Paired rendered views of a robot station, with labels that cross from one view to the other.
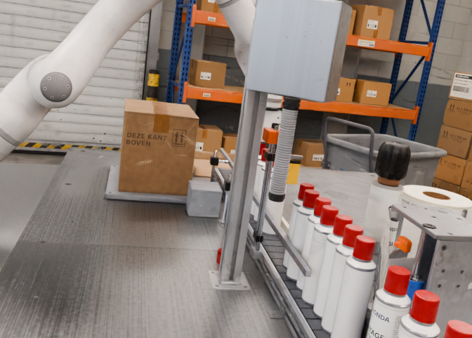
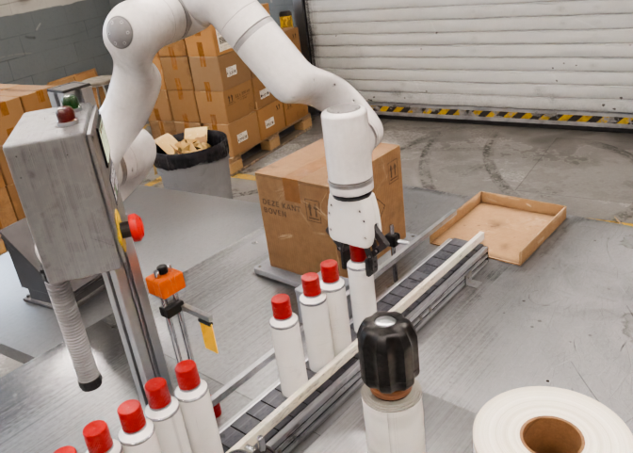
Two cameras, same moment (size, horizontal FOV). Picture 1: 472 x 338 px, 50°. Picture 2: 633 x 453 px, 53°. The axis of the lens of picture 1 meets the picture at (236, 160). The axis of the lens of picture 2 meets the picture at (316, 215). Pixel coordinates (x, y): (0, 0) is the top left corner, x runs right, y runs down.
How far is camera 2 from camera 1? 1.31 m
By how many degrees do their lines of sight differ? 54
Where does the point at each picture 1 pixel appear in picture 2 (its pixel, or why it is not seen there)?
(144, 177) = (289, 254)
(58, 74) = not seen: hidden behind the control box
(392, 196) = (373, 417)
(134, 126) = (267, 191)
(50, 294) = (24, 396)
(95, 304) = (30, 423)
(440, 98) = not seen: outside the picture
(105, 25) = (113, 105)
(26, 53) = not seen: outside the picture
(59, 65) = not seen: hidden behind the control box
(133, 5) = (126, 77)
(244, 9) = (253, 56)
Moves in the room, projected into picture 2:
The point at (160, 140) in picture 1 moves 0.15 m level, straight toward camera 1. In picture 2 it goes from (295, 211) to (248, 235)
